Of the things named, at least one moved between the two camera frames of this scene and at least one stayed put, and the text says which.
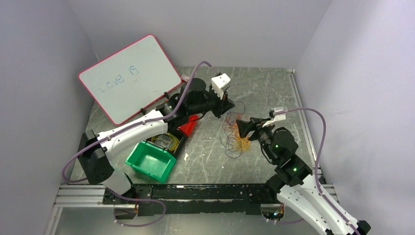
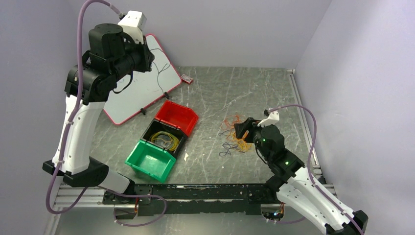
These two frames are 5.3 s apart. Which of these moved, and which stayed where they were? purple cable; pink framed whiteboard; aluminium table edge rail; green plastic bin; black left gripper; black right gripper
Moved: black left gripper; purple cable
Stayed: green plastic bin; black right gripper; aluminium table edge rail; pink framed whiteboard
